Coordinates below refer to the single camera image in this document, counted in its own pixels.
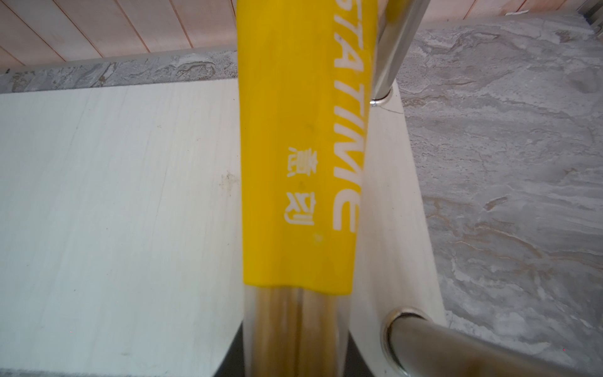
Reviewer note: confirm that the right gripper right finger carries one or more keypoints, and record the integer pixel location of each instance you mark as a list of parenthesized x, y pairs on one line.
[(355, 365)]

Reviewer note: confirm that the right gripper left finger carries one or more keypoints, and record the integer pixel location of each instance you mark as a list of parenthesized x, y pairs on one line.
[(233, 364)]

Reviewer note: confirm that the yellow Pastatime spaghetti pack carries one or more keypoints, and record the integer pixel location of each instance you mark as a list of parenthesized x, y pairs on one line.
[(305, 73)]

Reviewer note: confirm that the white two-tier shelf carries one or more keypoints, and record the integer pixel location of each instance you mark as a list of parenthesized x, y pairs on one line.
[(120, 204)]

